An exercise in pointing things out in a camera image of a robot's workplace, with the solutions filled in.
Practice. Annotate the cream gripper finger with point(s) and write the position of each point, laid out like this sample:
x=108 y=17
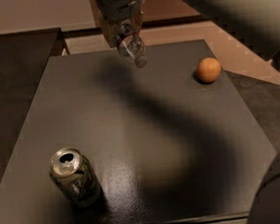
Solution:
x=110 y=29
x=137 y=21

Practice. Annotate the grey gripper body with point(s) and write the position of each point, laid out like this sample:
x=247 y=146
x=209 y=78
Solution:
x=119 y=7

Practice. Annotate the clear plastic water bottle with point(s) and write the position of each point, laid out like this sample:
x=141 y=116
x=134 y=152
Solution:
x=131 y=47

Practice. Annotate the orange fruit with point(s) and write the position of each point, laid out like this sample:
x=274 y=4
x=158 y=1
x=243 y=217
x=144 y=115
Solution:
x=208 y=70

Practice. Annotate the open aluminium drink can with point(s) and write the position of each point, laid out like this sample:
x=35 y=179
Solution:
x=74 y=176

